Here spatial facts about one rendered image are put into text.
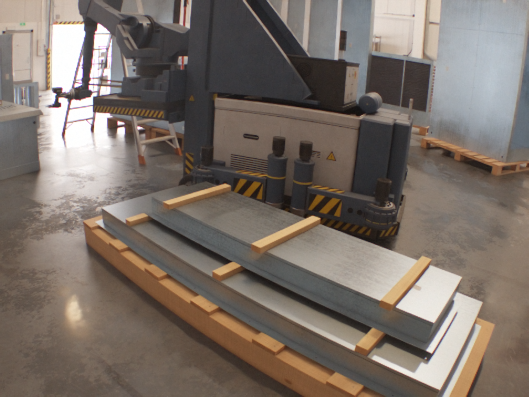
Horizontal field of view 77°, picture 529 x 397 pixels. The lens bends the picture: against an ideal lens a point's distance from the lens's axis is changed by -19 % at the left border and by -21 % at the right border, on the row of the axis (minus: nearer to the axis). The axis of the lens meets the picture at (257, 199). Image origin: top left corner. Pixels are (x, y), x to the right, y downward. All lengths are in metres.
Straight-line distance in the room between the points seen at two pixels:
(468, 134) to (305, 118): 4.22
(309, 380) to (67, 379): 0.96
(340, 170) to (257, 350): 1.46
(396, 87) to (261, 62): 5.47
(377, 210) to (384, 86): 5.85
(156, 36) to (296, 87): 1.37
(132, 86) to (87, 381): 2.48
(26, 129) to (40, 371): 3.00
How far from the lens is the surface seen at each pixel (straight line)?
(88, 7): 4.20
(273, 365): 1.62
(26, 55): 14.31
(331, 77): 2.78
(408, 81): 8.02
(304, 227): 1.96
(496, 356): 2.11
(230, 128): 2.92
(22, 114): 4.25
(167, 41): 3.53
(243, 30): 2.92
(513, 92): 6.18
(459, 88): 6.65
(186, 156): 3.25
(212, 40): 3.04
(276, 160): 2.58
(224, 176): 2.79
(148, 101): 3.12
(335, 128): 2.64
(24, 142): 4.33
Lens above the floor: 1.20
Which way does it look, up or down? 21 degrees down
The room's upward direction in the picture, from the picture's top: 4 degrees clockwise
